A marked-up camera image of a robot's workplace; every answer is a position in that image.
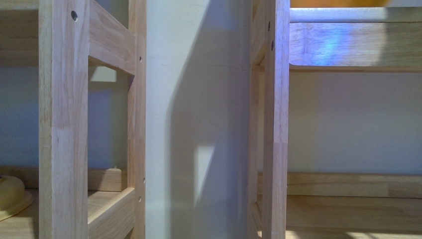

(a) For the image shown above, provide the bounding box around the right wooden shelf unit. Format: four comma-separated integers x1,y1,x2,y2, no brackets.
247,0,422,239

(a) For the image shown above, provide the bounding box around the wooden shelf unit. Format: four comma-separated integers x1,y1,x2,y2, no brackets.
247,0,422,239
0,0,147,239

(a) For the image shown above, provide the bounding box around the left wooden shelf unit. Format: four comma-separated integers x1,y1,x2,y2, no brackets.
0,0,147,239

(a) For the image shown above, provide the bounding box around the yellow plastic bowl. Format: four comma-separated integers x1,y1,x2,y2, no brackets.
0,175,33,221

